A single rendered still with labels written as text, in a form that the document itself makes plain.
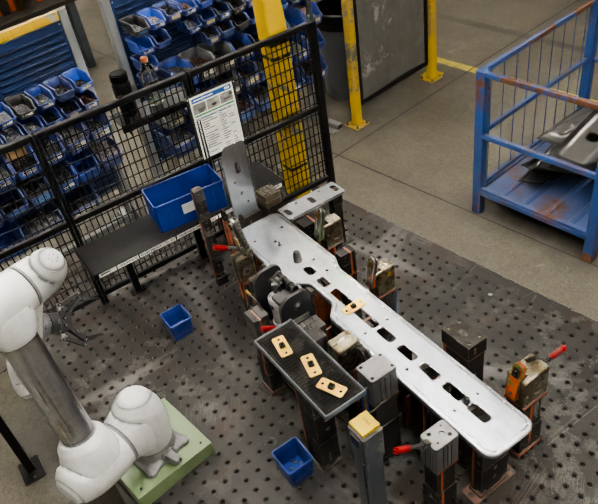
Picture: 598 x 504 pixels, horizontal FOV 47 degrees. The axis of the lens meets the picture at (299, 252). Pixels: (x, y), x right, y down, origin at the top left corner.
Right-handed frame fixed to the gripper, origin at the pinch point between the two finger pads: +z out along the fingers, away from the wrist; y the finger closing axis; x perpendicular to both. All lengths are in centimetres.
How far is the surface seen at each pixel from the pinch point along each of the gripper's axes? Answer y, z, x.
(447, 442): -47, 16, -132
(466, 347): -27, 46, -125
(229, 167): 50, 44, -38
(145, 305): 1.0, 35.5, 16.9
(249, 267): 9, 40, -45
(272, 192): 39, 66, -39
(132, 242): 27.0, 22.0, 1.2
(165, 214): 35.9, 29.8, -12.2
